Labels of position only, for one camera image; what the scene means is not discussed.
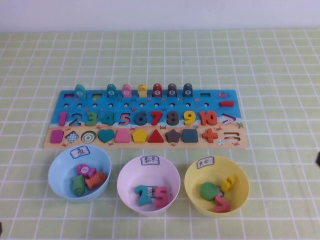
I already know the pink rectangle piece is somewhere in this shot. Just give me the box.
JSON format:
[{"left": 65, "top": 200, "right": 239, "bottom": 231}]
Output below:
[{"left": 49, "top": 129, "right": 63, "bottom": 144}]

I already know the brown fish piece eight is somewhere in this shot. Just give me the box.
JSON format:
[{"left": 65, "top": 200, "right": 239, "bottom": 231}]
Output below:
[{"left": 167, "top": 83, "right": 178, "bottom": 98}]

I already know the pink trapezoid piece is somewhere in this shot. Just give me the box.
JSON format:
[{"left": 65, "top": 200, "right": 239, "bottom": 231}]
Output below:
[{"left": 114, "top": 129, "right": 131, "bottom": 144}]

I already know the pink greater-than sign piece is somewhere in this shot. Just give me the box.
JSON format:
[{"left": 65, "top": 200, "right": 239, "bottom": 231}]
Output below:
[{"left": 212, "top": 195, "right": 231, "bottom": 213}]

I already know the brown star piece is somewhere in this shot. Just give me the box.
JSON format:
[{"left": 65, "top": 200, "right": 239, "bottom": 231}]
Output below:
[{"left": 164, "top": 128, "right": 182, "bottom": 143}]

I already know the green checked tablecloth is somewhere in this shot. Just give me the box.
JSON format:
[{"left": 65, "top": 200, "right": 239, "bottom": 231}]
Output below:
[{"left": 0, "top": 27, "right": 320, "bottom": 240}]

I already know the orange number ten piece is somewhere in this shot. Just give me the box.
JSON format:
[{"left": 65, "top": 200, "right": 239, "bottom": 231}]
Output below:
[{"left": 199, "top": 111, "right": 218, "bottom": 126}]

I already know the yellow equals sign piece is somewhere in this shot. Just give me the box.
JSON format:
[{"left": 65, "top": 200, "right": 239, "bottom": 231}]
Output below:
[{"left": 221, "top": 175, "right": 236, "bottom": 193}]

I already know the yellow fish piece six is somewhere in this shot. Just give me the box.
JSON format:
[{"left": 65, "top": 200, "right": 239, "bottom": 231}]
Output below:
[{"left": 137, "top": 83, "right": 148, "bottom": 98}]

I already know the dark blue number six piece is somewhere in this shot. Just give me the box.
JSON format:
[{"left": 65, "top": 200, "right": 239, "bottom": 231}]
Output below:
[{"left": 134, "top": 111, "right": 149, "bottom": 127}]

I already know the yellow pentagon piece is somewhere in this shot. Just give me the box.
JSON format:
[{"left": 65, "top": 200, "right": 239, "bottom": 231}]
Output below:
[{"left": 131, "top": 129, "right": 150, "bottom": 144}]

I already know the dark blue square piece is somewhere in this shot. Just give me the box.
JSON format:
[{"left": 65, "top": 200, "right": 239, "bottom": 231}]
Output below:
[{"left": 181, "top": 128, "right": 199, "bottom": 143}]

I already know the dark blue fish piece nine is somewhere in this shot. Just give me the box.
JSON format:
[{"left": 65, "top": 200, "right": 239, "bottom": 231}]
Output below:
[{"left": 182, "top": 83, "right": 194, "bottom": 98}]

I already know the yellow plastic bowl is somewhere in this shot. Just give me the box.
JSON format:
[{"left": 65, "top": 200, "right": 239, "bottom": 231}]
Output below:
[{"left": 184, "top": 155, "right": 251, "bottom": 218}]

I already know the pink number one piece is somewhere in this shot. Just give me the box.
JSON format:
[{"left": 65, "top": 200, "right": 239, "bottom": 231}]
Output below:
[{"left": 58, "top": 111, "right": 68, "bottom": 127}]

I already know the red number seven piece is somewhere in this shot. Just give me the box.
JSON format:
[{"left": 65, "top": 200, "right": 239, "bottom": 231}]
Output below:
[{"left": 150, "top": 111, "right": 165, "bottom": 127}]

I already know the teal number four piece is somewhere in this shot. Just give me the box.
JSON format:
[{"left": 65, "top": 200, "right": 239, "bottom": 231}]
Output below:
[{"left": 101, "top": 111, "right": 116, "bottom": 127}]

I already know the teal number two piece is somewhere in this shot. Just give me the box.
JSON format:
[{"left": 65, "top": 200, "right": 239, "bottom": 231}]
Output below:
[{"left": 134, "top": 184, "right": 153, "bottom": 207}]

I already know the green number three piece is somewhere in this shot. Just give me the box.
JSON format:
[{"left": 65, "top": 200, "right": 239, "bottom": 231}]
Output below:
[{"left": 85, "top": 111, "right": 98, "bottom": 127}]

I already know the brown number eight piece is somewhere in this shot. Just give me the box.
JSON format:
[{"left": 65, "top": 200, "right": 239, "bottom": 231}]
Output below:
[{"left": 166, "top": 111, "right": 180, "bottom": 126}]

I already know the pink number five piece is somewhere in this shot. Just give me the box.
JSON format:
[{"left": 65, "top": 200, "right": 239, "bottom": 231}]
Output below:
[{"left": 154, "top": 186, "right": 170, "bottom": 209}]

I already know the pink fish piece five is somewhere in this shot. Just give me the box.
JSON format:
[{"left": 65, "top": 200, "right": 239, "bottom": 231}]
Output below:
[{"left": 121, "top": 83, "right": 133, "bottom": 98}]

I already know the yellow number nine piece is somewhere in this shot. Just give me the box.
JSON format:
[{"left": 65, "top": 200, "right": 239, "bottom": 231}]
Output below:
[{"left": 183, "top": 111, "right": 197, "bottom": 126}]

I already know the light pink plastic bowl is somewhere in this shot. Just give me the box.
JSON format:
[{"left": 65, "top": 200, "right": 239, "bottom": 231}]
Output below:
[{"left": 116, "top": 154, "right": 181, "bottom": 217}]

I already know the teal fish piece four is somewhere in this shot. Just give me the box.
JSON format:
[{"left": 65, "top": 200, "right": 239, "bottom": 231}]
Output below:
[{"left": 106, "top": 83, "right": 118, "bottom": 98}]

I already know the teal fish piece one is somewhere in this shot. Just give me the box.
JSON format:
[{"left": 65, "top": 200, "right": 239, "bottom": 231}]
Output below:
[{"left": 74, "top": 83, "right": 87, "bottom": 100}]

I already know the orange fish piece ten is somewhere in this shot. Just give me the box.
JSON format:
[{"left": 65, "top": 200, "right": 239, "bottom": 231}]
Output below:
[{"left": 84, "top": 171, "right": 107, "bottom": 191}]

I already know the light blue plastic bowl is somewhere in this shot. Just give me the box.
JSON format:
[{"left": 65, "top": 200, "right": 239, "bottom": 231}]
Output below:
[{"left": 47, "top": 145, "right": 112, "bottom": 204}]

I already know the red triangle piece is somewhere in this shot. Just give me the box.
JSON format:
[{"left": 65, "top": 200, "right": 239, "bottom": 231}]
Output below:
[{"left": 147, "top": 128, "right": 166, "bottom": 144}]

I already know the orange plus sign piece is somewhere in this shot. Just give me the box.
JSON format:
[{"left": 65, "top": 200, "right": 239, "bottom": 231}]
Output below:
[{"left": 201, "top": 128, "right": 219, "bottom": 143}]

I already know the teal heart piece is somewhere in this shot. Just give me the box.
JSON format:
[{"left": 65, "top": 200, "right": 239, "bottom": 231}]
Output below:
[{"left": 97, "top": 129, "right": 116, "bottom": 144}]

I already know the magenta fish piece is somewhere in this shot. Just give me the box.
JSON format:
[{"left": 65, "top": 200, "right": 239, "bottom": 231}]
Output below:
[{"left": 76, "top": 163, "right": 98, "bottom": 177}]

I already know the colourful wooden puzzle board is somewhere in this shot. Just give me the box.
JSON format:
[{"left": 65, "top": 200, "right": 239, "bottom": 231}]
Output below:
[{"left": 43, "top": 88, "right": 248, "bottom": 150}]

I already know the green fish piece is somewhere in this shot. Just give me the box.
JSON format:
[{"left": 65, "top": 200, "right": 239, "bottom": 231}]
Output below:
[{"left": 71, "top": 174, "right": 87, "bottom": 196}]

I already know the red fish piece seven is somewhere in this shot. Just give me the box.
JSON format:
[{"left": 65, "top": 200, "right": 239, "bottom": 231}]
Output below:
[{"left": 152, "top": 83, "right": 163, "bottom": 98}]

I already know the green circle piece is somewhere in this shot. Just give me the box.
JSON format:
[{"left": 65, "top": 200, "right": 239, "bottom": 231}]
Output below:
[{"left": 199, "top": 181, "right": 219, "bottom": 201}]

